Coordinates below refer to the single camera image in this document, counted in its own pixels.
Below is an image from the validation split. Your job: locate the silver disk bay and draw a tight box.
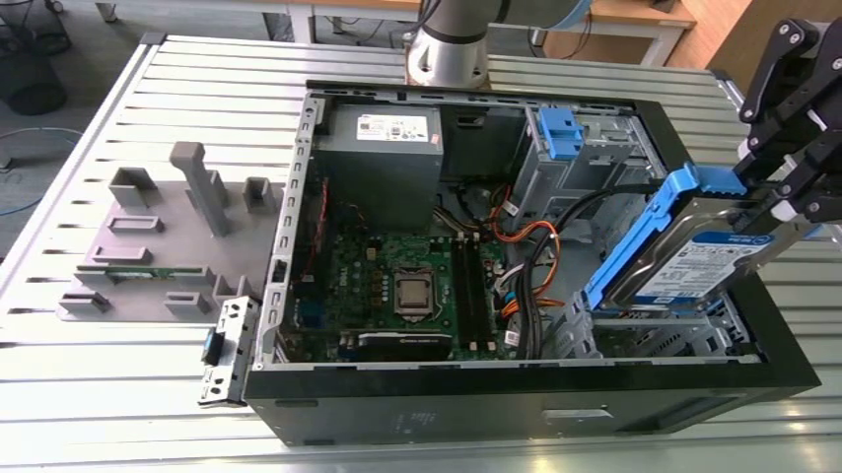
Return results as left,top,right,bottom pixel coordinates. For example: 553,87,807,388
561,290,748,359

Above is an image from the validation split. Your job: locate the wooden desk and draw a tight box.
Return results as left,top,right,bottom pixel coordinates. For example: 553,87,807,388
261,0,699,68

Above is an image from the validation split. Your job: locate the silver CPU in socket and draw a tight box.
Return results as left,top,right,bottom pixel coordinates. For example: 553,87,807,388
392,268,440,321

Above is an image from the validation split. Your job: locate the grey parts rack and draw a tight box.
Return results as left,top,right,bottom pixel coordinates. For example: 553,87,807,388
54,140,288,324

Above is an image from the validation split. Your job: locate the black PC case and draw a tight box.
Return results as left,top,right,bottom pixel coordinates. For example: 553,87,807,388
241,78,823,447

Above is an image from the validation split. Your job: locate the black graphics card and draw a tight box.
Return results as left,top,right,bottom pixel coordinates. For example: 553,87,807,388
340,329,455,364

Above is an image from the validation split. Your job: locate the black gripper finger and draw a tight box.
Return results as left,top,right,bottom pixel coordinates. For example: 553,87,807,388
772,124,842,226
730,18,823,233

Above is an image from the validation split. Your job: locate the blue network cable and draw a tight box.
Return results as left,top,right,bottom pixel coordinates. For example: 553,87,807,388
0,125,80,218

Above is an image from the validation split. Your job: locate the green motherboard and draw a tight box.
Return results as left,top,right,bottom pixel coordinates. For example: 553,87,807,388
288,231,520,364

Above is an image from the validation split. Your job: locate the orange red wire bundle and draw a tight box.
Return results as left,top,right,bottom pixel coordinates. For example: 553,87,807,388
489,184,571,324

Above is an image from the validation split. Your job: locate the black RAM slot bank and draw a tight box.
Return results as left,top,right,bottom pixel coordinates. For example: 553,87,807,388
449,234,501,351

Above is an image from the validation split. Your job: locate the thick black cable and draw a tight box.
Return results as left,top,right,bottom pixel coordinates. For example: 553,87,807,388
512,181,659,359

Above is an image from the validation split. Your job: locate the green RAM stick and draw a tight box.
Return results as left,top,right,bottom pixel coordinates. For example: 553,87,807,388
74,265,203,282

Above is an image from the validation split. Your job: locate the wooden cabinet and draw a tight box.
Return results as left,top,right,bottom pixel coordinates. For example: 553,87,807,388
663,0,842,132

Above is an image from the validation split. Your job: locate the silver optical drive cage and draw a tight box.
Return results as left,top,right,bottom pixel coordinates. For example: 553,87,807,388
509,102,666,237

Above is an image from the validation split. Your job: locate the thin red wire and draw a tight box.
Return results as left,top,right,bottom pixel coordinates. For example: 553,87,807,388
303,175,331,287

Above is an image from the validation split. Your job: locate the grey power supply unit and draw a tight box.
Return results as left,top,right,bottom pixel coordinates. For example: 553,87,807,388
313,102,445,236

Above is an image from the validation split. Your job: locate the silver front port panel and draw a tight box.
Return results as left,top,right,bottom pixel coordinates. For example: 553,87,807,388
196,295,255,408

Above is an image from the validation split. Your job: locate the black bin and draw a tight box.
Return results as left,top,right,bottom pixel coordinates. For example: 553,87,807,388
2,51,69,117

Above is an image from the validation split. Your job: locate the hard disk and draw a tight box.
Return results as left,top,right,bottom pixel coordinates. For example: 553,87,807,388
581,162,800,314

